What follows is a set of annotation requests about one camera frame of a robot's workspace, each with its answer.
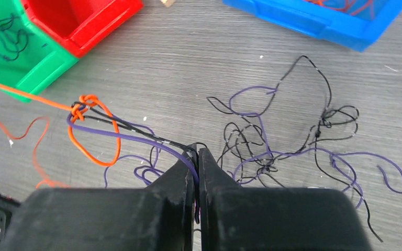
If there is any blue plastic bin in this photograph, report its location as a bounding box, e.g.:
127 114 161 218
223 0 402 52

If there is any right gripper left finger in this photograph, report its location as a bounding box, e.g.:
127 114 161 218
0 161 197 250

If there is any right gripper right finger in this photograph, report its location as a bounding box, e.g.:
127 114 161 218
199 148 372 250

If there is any green plastic bin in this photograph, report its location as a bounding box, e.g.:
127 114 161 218
0 1 78 95

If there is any wooden block near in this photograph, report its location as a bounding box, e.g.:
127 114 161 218
160 0 175 7

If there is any red plastic bin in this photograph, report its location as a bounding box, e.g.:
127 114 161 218
21 0 143 58

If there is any purple wire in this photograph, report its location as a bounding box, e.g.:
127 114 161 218
66 85 402 222

